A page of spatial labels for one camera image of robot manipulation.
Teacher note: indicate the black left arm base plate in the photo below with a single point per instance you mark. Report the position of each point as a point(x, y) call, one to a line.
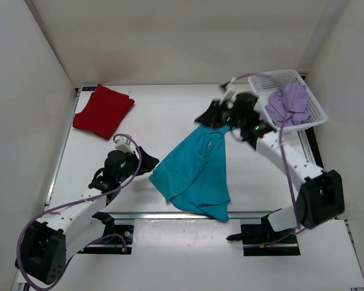
point(118, 242)

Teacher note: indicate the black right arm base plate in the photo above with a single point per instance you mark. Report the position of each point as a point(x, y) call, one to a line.
point(258, 240)

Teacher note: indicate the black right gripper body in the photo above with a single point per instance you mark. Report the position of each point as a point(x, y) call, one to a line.
point(231, 119)

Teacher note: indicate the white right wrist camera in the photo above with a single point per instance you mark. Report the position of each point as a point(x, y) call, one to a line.
point(229, 94)

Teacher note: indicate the aluminium table rail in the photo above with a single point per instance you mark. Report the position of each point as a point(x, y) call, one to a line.
point(181, 215)

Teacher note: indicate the lilac t shirt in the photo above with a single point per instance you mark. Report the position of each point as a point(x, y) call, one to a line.
point(287, 105)

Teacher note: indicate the blue label sticker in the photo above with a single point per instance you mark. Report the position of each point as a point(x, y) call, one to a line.
point(89, 88)

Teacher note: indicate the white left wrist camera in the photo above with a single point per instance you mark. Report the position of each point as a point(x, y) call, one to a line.
point(124, 144)

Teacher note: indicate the red t shirt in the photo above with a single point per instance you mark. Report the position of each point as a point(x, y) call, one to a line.
point(103, 112)

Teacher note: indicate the teal t shirt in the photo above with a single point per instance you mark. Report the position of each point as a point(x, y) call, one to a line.
point(193, 178)

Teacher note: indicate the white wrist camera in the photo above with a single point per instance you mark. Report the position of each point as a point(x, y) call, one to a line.
point(229, 94)
point(124, 144)

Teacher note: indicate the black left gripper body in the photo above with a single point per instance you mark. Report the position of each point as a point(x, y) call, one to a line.
point(131, 163)

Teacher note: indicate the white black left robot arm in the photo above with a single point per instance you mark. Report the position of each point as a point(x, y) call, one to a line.
point(48, 243)

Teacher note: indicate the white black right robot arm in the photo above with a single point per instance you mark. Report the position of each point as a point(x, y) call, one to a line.
point(316, 194)

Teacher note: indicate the white plastic basket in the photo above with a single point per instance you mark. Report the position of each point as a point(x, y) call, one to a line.
point(264, 84)

